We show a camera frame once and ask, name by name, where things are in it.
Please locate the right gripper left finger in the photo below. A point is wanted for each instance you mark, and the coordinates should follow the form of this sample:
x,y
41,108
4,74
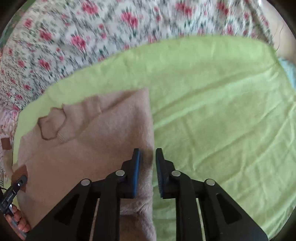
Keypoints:
x,y
121,184

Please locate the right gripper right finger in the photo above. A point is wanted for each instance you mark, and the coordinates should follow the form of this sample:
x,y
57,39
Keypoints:
x,y
174,184

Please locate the beige knit sweater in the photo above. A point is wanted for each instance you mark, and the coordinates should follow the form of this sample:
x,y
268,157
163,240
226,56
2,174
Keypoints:
x,y
90,139

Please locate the person's left hand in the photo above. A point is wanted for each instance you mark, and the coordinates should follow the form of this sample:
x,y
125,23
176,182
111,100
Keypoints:
x,y
18,223

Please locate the green bed sheet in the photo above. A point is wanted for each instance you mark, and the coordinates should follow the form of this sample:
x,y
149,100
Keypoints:
x,y
222,108

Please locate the red floral white quilt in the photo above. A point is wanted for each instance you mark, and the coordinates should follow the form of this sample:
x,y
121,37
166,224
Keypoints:
x,y
55,38

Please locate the light blue bed sheet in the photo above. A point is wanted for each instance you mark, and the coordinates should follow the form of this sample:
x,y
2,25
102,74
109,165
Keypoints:
x,y
290,70

